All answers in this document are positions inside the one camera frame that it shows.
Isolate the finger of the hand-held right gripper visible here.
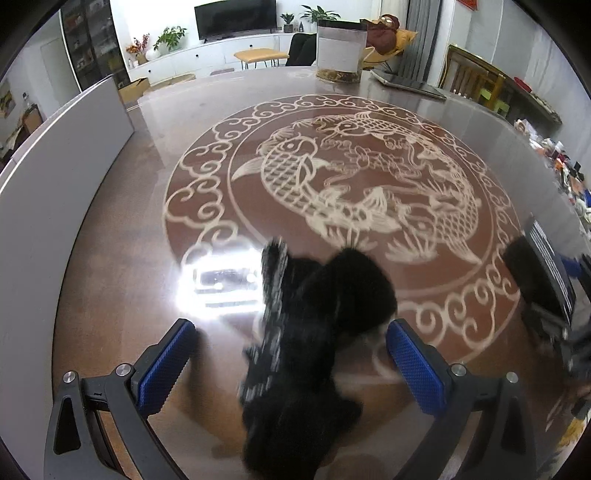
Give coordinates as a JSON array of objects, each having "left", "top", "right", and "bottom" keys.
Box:
[{"left": 561, "top": 254, "right": 591, "bottom": 280}]

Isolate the dark wooden side cabinet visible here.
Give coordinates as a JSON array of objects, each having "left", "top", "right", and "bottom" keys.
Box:
[{"left": 503, "top": 76, "right": 564, "bottom": 128}]

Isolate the white television cabinet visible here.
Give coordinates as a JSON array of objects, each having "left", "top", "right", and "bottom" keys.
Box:
[{"left": 127, "top": 30, "right": 319, "bottom": 85}]

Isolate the beige round pet bed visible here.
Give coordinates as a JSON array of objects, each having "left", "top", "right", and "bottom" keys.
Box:
[{"left": 148, "top": 73, "right": 197, "bottom": 91}]

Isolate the large white cardboard box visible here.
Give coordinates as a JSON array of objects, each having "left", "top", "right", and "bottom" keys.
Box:
[{"left": 0, "top": 74, "right": 136, "bottom": 480}]

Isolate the brown cardboard box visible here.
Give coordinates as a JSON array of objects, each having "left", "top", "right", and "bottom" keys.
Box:
[{"left": 117, "top": 78, "right": 151, "bottom": 105}]

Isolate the clear jar with black lid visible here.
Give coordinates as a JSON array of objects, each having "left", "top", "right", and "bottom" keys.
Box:
[{"left": 316, "top": 19, "right": 368, "bottom": 84}]

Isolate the brown patterned glass desktop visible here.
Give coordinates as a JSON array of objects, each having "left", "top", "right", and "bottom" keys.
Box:
[{"left": 51, "top": 65, "right": 591, "bottom": 480}]

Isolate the grey curtain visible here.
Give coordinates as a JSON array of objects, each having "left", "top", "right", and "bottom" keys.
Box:
[{"left": 399, "top": 0, "right": 447, "bottom": 89}]

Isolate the vase with red flowers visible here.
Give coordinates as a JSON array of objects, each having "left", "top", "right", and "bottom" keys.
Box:
[{"left": 126, "top": 33, "right": 151, "bottom": 66}]

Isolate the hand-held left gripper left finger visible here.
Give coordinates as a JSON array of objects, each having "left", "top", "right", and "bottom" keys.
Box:
[{"left": 44, "top": 318, "right": 198, "bottom": 480}]

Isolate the black flat television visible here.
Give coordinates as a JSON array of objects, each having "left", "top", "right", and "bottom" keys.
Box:
[{"left": 194, "top": 0, "right": 278, "bottom": 44}]

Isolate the bushy green potted plant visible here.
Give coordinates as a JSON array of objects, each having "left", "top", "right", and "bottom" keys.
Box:
[{"left": 153, "top": 26, "right": 188, "bottom": 59}]

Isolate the leafy potted plant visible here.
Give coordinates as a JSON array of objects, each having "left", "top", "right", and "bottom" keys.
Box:
[{"left": 300, "top": 4, "right": 341, "bottom": 24}]

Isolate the pile of assorted small goods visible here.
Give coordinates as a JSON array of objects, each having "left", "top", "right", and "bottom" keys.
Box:
[{"left": 515, "top": 117, "right": 591, "bottom": 228}]

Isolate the black fluffy hair clip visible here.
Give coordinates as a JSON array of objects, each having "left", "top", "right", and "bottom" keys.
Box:
[{"left": 238, "top": 237, "right": 399, "bottom": 480}]

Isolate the wooden slatted chair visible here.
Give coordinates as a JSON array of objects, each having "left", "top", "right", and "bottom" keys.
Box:
[{"left": 438, "top": 44, "right": 509, "bottom": 116}]

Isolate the dining table with chairs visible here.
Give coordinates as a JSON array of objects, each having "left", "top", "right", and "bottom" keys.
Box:
[{"left": 0, "top": 104, "right": 45, "bottom": 163}]

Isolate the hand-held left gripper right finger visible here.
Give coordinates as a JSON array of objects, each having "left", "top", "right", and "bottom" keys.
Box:
[{"left": 386, "top": 318, "right": 539, "bottom": 480}]

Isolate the framed wall picture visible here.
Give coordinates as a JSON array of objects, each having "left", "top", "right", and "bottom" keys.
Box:
[{"left": 0, "top": 78, "right": 15, "bottom": 119}]

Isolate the yellow lounge chair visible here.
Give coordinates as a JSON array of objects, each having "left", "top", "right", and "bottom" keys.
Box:
[{"left": 365, "top": 28, "right": 419, "bottom": 71}]

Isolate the small wooden side table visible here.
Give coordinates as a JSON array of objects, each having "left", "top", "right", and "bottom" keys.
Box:
[{"left": 233, "top": 47, "right": 290, "bottom": 70}]

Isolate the dark glass display cabinet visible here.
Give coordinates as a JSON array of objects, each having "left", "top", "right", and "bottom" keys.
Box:
[{"left": 60, "top": 0, "right": 130, "bottom": 91}]

